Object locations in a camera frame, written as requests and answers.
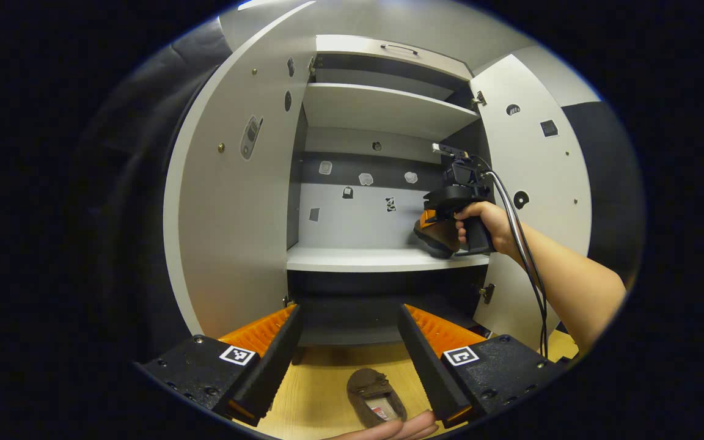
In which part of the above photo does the ceiling light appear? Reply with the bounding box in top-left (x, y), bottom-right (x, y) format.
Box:
top-left (237, 0), bottom-right (317, 12)

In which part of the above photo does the brown fuzzy shoe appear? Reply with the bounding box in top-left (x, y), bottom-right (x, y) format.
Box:
top-left (346, 368), bottom-right (408, 428)
top-left (413, 217), bottom-right (461, 259)

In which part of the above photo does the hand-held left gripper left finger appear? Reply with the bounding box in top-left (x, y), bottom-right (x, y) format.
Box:
top-left (135, 304), bottom-right (304, 427)

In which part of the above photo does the white cabinet drawer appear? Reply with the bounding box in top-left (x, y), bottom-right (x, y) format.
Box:
top-left (315, 34), bottom-right (474, 81)

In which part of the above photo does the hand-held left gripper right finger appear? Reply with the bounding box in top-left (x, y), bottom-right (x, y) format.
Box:
top-left (397, 304), bottom-right (570, 430)

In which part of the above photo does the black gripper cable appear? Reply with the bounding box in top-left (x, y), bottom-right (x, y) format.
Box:
top-left (480, 156), bottom-right (549, 360)

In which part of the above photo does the white cabinet door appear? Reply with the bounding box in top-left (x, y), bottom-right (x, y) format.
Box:
top-left (163, 0), bottom-right (317, 340)
top-left (469, 54), bottom-right (592, 352)

